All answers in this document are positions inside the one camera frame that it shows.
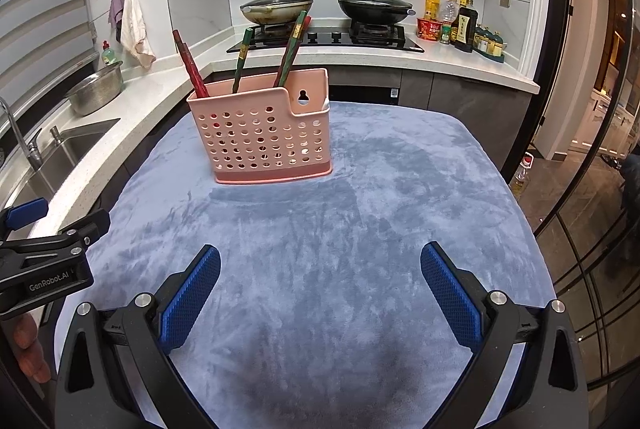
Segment white stone countertop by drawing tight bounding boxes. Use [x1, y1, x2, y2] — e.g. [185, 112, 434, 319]
[27, 23, 542, 240]

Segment glass sliding door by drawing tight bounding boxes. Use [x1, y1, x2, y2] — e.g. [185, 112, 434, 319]
[530, 0, 640, 392]

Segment clear cooking oil bottle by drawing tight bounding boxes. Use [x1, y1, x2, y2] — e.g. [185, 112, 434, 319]
[439, 0, 460, 30]

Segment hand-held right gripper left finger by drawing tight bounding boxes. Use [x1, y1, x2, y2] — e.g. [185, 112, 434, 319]
[54, 244, 222, 429]

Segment black wok with glass lid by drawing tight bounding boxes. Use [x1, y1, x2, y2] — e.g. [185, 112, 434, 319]
[337, 0, 417, 32]

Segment steel wok with glass lid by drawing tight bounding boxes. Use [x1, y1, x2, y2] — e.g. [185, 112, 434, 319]
[238, 0, 315, 26]

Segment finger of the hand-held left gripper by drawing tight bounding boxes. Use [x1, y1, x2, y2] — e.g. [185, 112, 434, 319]
[0, 208, 112, 268]
[0, 197, 50, 237]

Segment chrome sink faucet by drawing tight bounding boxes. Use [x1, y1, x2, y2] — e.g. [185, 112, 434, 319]
[0, 96, 44, 173]

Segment beige hanging towel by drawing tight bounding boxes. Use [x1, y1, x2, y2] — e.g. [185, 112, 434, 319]
[120, 0, 157, 70]

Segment red instant noodle cup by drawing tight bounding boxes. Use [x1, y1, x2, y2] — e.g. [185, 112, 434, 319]
[416, 17, 444, 41]

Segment dark soy sauce bottle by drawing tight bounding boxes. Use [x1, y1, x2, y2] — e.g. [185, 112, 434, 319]
[451, 6, 480, 53]

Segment maroon chopstick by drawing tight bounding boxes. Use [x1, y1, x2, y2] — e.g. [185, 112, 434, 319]
[181, 43, 211, 98]
[272, 10, 308, 88]

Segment green condiment jar set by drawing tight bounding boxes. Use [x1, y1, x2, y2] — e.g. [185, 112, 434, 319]
[472, 24, 507, 60]

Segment steel kitchen sink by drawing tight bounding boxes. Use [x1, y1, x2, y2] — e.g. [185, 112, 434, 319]
[0, 118, 122, 230]

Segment window blinds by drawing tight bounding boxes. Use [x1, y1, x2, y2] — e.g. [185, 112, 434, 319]
[0, 0, 102, 122]

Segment person's left hand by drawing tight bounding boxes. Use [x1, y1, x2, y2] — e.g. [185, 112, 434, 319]
[9, 308, 53, 386]

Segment blue-grey plush blanket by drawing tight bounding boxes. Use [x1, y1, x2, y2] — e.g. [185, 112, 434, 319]
[52, 100, 558, 429]

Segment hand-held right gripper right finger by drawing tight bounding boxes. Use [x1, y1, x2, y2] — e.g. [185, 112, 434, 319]
[420, 241, 591, 429]

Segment black gas stove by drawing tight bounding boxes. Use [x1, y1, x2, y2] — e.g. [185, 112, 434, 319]
[225, 23, 426, 55]

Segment oil bottle on floor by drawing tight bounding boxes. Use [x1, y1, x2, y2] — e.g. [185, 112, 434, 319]
[509, 153, 534, 200]

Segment dark red chopstick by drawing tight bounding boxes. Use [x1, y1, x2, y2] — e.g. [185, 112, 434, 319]
[172, 29, 206, 98]

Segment green chopstick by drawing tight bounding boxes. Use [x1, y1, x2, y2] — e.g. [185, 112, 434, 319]
[231, 27, 255, 95]

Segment steel colander bowl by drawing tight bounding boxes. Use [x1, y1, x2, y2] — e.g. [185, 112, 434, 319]
[65, 61, 125, 118]

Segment pink perforated utensil basket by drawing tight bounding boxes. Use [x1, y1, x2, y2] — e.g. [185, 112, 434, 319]
[186, 68, 333, 186]

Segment purple hanging cloth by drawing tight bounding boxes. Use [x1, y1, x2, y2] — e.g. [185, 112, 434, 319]
[108, 0, 129, 42]

